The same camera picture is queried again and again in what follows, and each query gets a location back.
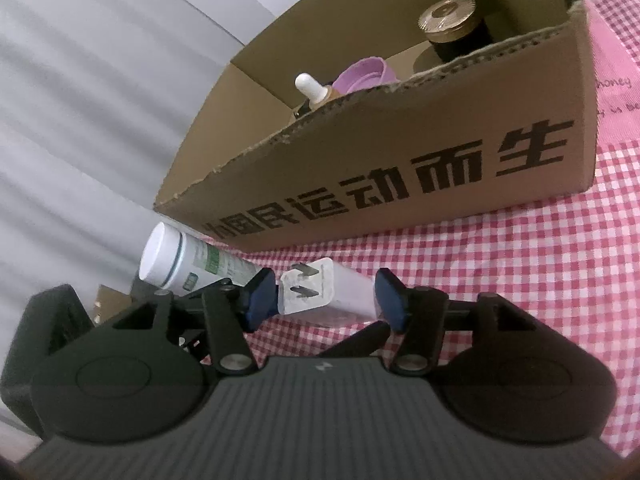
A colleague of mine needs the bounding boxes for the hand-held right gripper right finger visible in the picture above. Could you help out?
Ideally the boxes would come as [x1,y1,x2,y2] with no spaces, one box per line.
[375,267,538,376]

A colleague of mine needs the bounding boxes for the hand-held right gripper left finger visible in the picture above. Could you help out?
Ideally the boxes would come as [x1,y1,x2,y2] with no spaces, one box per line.
[112,269,279,376]

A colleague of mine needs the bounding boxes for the white charger plug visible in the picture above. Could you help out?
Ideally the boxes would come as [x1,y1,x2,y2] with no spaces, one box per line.
[279,257,386,324]

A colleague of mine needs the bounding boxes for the brown cardboard box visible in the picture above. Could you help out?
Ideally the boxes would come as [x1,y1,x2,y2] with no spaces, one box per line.
[152,0,600,254]

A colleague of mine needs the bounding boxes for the green glass dropper bottle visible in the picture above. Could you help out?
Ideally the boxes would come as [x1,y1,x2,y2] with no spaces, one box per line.
[292,72,344,121]

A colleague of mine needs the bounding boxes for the purple collapsible cup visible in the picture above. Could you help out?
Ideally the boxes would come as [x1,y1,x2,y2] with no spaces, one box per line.
[331,57,401,96]

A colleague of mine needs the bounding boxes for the dark jar with gold lid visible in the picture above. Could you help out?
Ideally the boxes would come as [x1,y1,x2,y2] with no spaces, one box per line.
[417,0,496,64]

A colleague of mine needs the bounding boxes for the white supplement bottle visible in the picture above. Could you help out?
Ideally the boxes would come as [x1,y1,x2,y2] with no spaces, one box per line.
[138,221,275,297]

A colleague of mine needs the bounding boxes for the red checked tablecloth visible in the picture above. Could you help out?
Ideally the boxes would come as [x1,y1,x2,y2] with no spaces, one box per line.
[197,0,640,461]

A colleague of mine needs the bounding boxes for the cardboard pieces on floor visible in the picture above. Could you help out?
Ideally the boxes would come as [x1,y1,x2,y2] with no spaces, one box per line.
[95,284,134,312]

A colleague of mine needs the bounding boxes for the black box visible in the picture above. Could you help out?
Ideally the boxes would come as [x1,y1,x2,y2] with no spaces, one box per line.
[0,284,94,421]

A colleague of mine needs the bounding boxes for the white curtain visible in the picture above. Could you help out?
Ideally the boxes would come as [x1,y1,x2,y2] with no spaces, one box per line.
[0,0,321,311]

